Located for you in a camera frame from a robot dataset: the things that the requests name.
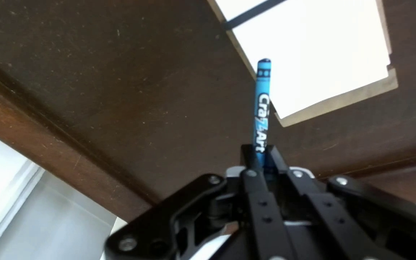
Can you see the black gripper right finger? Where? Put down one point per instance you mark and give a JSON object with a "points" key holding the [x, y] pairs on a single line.
{"points": [[361, 217]]}

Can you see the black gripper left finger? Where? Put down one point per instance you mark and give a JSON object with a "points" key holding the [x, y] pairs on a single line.
{"points": [[184, 211]]}

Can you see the blue Cra-Z-Art marker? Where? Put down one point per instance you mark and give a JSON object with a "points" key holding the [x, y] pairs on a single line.
{"points": [[262, 96]]}

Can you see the dark wooden tray table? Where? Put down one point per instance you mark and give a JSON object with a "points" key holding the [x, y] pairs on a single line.
{"points": [[122, 72]]}

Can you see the white paper note pad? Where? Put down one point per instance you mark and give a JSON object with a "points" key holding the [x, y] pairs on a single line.
{"points": [[324, 58], [231, 7]]}

